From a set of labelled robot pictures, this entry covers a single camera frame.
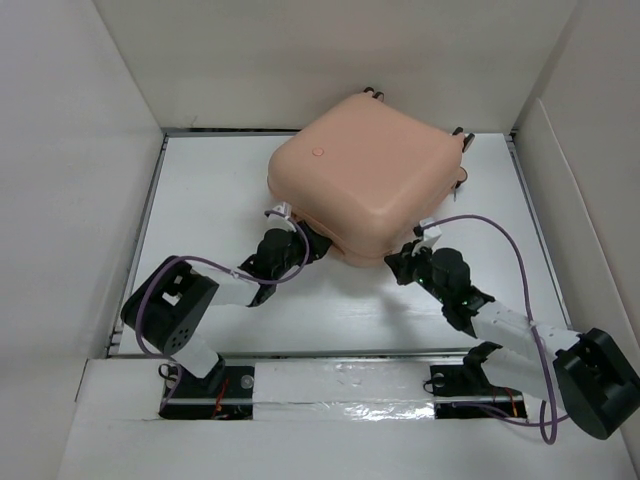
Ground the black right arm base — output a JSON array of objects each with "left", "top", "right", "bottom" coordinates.
[{"left": 423, "top": 342, "right": 527, "bottom": 420}]

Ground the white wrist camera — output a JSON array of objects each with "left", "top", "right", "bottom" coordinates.
[
  {"left": 264, "top": 202, "right": 293, "bottom": 230},
  {"left": 414, "top": 218, "right": 442, "bottom": 248}
]

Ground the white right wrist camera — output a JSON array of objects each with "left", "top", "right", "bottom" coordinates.
[{"left": 414, "top": 218, "right": 442, "bottom": 248}]

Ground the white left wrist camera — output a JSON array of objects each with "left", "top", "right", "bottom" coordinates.
[{"left": 264, "top": 202, "right": 293, "bottom": 230}]

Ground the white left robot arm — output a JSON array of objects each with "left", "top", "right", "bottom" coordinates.
[{"left": 120, "top": 217, "right": 332, "bottom": 397}]

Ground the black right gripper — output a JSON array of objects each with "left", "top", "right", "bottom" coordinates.
[{"left": 385, "top": 238, "right": 449, "bottom": 304}]

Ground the white foam block with tape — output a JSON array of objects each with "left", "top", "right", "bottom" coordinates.
[{"left": 252, "top": 359, "right": 435, "bottom": 422}]

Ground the pink hard-shell suitcase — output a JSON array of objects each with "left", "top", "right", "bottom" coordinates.
[{"left": 267, "top": 87, "right": 475, "bottom": 267}]

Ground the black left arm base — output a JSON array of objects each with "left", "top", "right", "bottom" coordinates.
[{"left": 158, "top": 363, "right": 255, "bottom": 421}]

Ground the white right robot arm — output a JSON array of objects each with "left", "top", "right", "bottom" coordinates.
[{"left": 384, "top": 242, "right": 639, "bottom": 440}]

